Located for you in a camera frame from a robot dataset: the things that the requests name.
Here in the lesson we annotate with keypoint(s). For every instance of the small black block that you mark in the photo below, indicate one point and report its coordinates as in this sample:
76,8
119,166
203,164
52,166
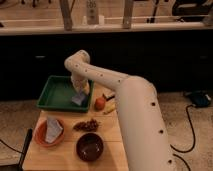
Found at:
108,97

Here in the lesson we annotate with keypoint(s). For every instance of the left wooden post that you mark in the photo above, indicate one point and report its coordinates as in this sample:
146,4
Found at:
65,11

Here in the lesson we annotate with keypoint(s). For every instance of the brown grape bunch toy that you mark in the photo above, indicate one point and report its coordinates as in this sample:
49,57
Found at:
87,126

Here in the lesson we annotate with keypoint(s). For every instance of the yellow banana toy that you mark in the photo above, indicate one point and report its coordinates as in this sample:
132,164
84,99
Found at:
109,109

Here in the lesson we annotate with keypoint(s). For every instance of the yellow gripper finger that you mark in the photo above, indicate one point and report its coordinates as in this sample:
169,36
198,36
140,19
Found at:
86,89

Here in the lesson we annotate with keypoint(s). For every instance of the orange round fruit toy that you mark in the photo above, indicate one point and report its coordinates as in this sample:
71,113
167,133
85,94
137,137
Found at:
100,103

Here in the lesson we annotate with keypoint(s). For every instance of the green plastic tray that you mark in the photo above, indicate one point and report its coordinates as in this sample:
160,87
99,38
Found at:
57,94

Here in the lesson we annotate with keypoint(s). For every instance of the wooden post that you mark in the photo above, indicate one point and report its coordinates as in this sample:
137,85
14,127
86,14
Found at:
127,16
65,11

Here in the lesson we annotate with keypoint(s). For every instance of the dark blue floor device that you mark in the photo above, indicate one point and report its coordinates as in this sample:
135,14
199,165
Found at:
199,98

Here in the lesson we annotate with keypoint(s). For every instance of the right wooden post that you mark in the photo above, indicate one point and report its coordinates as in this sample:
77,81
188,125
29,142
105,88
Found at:
127,16

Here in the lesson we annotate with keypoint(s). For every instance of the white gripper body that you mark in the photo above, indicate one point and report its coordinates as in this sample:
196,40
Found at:
78,83

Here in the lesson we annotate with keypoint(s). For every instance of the dark brown bowl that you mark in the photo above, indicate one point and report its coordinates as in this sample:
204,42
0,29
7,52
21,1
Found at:
89,147

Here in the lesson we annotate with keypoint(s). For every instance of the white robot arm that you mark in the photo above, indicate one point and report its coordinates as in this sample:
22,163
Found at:
143,131

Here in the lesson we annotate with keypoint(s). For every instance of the black bar at table edge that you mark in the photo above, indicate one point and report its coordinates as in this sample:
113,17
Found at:
27,141

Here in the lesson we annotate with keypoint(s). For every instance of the white crumpled cloth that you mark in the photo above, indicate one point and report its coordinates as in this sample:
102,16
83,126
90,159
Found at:
54,129

